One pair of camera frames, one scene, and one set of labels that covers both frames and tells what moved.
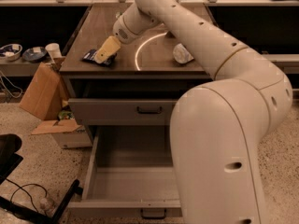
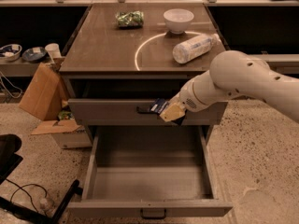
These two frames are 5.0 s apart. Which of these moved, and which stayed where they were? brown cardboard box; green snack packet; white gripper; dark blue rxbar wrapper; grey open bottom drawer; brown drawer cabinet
Moved: white gripper; dark blue rxbar wrapper
Stayed: brown cardboard box; green snack packet; brown drawer cabinet; grey open bottom drawer
